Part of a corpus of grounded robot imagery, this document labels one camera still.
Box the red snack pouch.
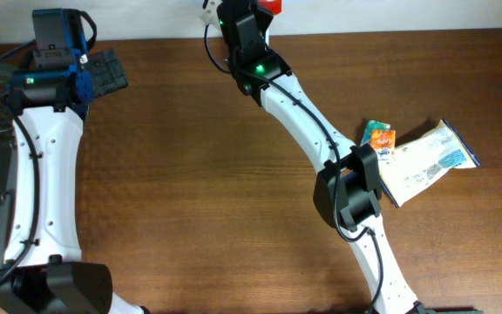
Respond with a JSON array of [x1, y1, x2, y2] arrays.
[[258, 0, 282, 15]]

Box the teal tissue pack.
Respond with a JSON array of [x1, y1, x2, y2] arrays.
[[360, 120, 390, 146]]

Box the cream snack bag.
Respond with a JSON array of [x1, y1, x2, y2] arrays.
[[378, 119, 480, 208]]

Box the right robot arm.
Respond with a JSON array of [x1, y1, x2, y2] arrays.
[[212, 0, 426, 313]]

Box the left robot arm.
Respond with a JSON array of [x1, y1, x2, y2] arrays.
[[0, 9, 143, 313]]

